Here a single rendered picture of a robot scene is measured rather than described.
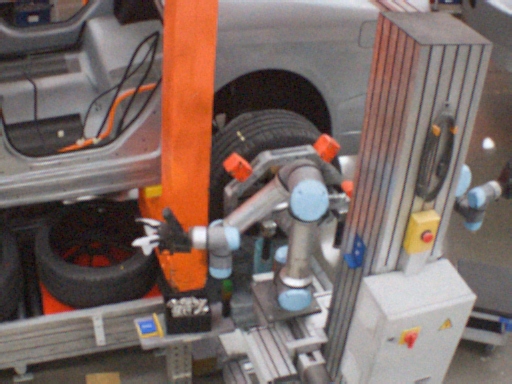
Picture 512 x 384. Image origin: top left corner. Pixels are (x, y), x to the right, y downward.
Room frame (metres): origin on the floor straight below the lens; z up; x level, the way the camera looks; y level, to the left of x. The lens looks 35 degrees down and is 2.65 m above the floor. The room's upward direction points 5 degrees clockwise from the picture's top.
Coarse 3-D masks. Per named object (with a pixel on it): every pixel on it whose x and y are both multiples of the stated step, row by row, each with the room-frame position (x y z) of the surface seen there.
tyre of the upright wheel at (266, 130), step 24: (240, 120) 2.67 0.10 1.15; (264, 120) 2.65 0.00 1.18; (288, 120) 2.68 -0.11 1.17; (216, 144) 2.60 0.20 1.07; (240, 144) 2.52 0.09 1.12; (264, 144) 2.51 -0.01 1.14; (288, 144) 2.55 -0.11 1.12; (312, 144) 2.60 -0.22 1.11; (216, 168) 2.48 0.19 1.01; (336, 168) 2.66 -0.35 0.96; (216, 192) 2.43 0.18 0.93; (216, 216) 2.43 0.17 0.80
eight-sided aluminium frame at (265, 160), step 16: (256, 160) 2.45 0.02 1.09; (272, 160) 2.43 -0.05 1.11; (288, 160) 2.46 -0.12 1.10; (320, 160) 2.53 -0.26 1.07; (256, 176) 2.41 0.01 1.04; (336, 176) 2.56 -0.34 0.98; (240, 192) 2.38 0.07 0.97; (224, 208) 2.41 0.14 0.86; (320, 224) 2.55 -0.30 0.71; (240, 240) 2.39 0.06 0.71; (288, 240) 2.53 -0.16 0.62
